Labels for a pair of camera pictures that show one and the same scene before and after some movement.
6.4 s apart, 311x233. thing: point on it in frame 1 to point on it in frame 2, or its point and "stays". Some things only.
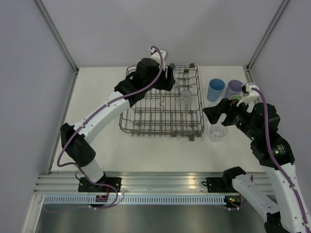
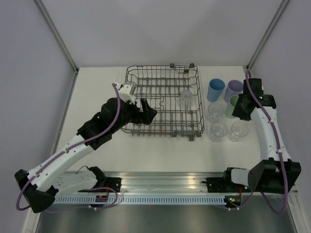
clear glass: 176,88 to 238,129
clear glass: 185,99 stays
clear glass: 216,131 stays
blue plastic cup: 216,87 stays
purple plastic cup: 234,88 stays
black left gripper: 167,84 to 148,113
